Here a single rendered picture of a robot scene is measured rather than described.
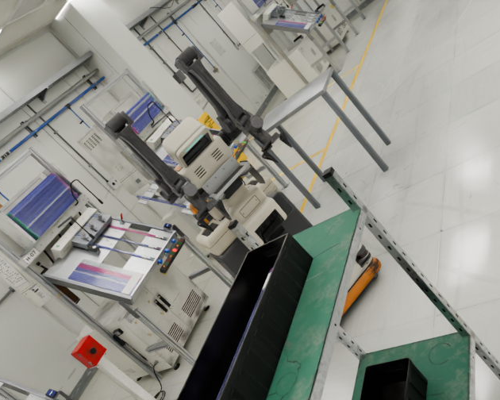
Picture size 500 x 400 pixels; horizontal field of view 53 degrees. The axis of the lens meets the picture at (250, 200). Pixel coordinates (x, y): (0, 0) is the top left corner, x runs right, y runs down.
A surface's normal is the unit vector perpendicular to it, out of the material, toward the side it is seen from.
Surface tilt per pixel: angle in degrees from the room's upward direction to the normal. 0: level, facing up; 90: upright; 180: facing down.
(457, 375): 0
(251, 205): 98
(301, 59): 90
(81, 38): 90
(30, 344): 90
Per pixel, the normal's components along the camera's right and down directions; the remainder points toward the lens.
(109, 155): -0.33, 0.61
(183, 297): 0.68, -0.39
